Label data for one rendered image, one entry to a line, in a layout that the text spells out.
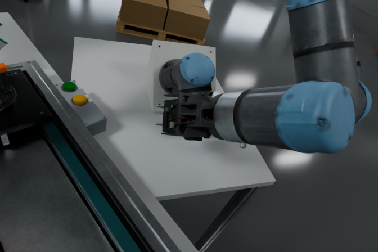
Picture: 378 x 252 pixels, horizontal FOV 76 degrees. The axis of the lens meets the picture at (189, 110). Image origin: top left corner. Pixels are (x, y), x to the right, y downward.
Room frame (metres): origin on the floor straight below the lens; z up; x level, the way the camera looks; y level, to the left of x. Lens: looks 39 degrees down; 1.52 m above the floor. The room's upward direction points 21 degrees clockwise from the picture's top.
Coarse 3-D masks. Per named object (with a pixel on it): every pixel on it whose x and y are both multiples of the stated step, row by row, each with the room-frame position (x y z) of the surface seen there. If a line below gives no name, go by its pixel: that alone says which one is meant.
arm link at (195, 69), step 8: (184, 56) 0.74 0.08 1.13; (192, 56) 0.72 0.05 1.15; (200, 56) 0.73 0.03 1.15; (176, 64) 0.75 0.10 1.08; (184, 64) 0.69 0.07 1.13; (192, 64) 0.70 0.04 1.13; (200, 64) 0.71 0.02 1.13; (208, 64) 0.73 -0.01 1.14; (176, 72) 0.72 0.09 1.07; (184, 72) 0.67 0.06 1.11; (192, 72) 0.68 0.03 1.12; (200, 72) 0.69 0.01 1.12; (208, 72) 0.71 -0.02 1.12; (176, 80) 0.72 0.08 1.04; (184, 80) 0.68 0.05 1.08; (192, 80) 0.67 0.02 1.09; (200, 80) 0.67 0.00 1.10; (208, 80) 0.69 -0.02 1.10; (184, 88) 0.67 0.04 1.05; (192, 88) 0.66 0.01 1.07; (200, 88) 0.67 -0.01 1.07; (208, 88) 0.69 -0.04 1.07
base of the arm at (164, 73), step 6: (174, 60) 0.83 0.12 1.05; (162, 66) 0.83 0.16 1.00; (168, 66) 0.82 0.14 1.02; (162, 72) 0.80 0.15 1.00; (168, 72) 0.78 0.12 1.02; (162, 78) 0.78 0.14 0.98; (168, 78) 0.76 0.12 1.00; (162, 84) 0.78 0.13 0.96; (168, 84) 0.76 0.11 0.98; (174, 84) 0.74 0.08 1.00; (168, 90) 0.78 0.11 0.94; (174, 90) 0.76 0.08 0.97
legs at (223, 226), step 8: (240, 192) 0.61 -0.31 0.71; (248, 192) 0.59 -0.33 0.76; (232, 200) 0.62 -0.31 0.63; (240, 200) 0.59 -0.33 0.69; (248, 200) 0.61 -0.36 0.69; (224, 208) 0.62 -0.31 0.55; (232, 208) 0.60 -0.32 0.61; (240, 208) 0.61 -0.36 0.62; (224, 216) 0.60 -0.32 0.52; (232, 216) 0.60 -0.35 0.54; (216, 224) 0.61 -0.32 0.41; (224, 224) 0.61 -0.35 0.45; (208, 232) 0.61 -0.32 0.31; (216, 232) 0.60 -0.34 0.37; (200, 240) 0.62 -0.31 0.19; (208, 240) 0.59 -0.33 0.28; (200, 248) 0.59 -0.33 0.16
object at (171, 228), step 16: (0, 16) 0.96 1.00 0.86; (0, 32) 0.85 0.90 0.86; (16, 32) 0.89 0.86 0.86; (16, 48) 0.78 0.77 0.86; (32, 48) 0.82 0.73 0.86; (48, 64) 0.76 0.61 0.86; (112, 144) 0.50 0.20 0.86; (112, 160) 0.44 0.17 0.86; (128, 176) 0.41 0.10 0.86; (144, 192) 0.38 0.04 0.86; (160, 208) 0.35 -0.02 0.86; (176, 224) 0.32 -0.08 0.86; (176, 240) 0.28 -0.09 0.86
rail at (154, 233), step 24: (48, 96) 0.50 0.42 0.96; (72, 120) 0.46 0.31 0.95; (72, 144) 0.40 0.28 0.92; (96, 144) 0.40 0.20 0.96; (96, 168) 0.34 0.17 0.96; (120, 192) 0.30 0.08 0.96; (120, 216) 0.27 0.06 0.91; (144, 216) 0.27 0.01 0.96; (144, 240) 0.22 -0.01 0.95; (168, 240) 0.23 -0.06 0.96
